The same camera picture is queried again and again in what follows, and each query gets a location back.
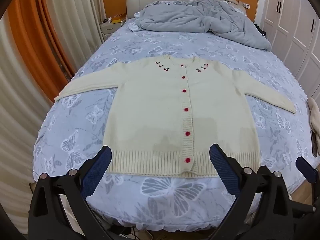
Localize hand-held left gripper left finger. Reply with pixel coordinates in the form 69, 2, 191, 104
27, 145, 113, 240

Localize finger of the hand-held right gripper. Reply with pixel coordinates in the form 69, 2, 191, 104
295, 156, 320, 206

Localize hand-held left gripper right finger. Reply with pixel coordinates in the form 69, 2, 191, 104
209, 143, 300, 240

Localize cream knit cardigan red buttons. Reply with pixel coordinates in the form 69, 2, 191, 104
54, 55, 302, 179

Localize beige fluffy cloth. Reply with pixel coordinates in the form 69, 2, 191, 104
307, 97, 320, 158

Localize bed with butterfly print sheet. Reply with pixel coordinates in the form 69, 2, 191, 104
32, 17, 317, 233

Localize white curtain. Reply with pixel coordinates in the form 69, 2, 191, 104
43, 0, 104, 73
0, 17, 61, 205

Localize white nightstand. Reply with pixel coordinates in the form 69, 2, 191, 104
100, 20, 125, 43

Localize dark object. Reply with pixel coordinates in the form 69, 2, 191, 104
254, 24, 268, 41

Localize white panelled wardrobe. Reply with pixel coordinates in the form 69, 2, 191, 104
260, 0, 320, 100

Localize orange curtain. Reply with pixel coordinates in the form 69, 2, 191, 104
7, 0, 76, 100

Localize grey duvet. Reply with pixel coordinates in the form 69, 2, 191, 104
129, 0, 272, 50

